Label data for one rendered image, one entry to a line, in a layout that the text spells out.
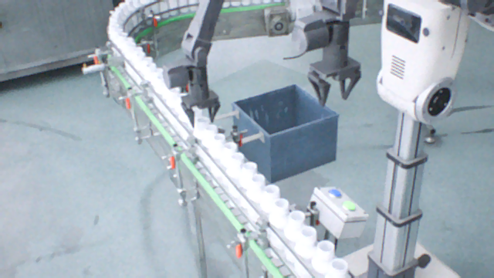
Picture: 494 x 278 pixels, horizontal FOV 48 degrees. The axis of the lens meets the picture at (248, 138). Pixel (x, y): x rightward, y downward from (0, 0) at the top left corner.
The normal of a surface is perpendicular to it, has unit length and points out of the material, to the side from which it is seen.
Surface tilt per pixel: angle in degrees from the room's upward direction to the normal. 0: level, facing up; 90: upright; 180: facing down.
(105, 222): 0
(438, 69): 101
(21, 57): 90
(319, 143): 90
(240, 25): 90
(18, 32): 87
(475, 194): 0
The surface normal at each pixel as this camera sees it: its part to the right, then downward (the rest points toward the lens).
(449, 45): 0.47, 0.46
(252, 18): 0.18, 0.52
